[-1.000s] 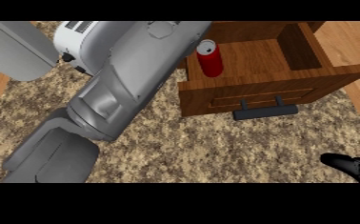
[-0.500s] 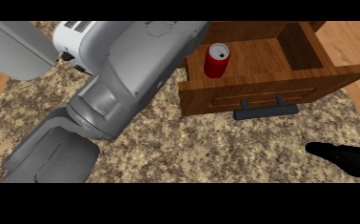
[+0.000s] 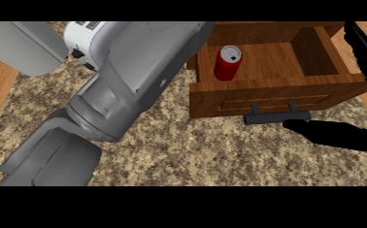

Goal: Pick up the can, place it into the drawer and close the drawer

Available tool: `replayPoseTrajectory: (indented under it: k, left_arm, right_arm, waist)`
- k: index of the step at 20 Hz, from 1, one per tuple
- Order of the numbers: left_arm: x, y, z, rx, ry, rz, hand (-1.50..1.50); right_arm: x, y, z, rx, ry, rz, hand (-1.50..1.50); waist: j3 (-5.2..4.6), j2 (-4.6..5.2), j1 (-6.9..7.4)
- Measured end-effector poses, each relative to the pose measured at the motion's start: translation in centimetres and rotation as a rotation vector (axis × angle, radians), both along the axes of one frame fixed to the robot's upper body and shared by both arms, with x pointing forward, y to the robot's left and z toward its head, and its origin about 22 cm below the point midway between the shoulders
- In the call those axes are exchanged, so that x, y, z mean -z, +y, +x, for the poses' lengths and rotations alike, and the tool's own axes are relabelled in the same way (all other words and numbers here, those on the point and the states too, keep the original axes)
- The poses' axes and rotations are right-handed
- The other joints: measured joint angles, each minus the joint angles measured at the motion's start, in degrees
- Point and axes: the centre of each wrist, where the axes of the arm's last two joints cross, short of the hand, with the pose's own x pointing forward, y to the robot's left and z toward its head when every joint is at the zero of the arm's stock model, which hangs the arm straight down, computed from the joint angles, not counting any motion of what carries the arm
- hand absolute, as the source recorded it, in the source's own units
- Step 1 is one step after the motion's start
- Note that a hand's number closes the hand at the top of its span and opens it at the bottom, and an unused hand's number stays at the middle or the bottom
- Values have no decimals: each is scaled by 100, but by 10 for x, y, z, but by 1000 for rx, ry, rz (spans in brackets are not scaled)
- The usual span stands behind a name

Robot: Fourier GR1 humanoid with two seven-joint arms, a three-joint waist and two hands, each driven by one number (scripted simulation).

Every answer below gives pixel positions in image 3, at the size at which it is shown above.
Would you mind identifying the red can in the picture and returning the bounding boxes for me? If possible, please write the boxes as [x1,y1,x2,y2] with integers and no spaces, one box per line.
[212,45,244,82]

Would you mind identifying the dark grey drawer handle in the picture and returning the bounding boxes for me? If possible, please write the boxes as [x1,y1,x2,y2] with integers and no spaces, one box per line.
[243,101,313,125]

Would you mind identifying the black object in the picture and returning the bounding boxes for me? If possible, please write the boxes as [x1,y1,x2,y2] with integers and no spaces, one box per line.
[344,20,367,75]

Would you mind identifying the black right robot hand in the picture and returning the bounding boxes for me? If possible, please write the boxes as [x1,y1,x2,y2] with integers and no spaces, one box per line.
[281,118,367,152]

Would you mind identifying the wooden cabinet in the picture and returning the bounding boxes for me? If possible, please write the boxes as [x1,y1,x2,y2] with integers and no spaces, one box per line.
[324,20,367,75]

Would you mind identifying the pale grey appliance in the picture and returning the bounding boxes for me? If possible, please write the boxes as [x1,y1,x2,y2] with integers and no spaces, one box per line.
[0,20,70,77]

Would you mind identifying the wooden drawer front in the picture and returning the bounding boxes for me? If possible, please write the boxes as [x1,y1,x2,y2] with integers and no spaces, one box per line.
[188,73,367,119]

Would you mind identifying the wooden panel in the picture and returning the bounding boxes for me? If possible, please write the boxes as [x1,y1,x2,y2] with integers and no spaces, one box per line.
[0,60,21,109]

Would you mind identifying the wooden drawer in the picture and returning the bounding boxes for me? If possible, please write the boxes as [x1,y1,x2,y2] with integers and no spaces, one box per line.
[185,20,367,84]
[188,73,367,119]

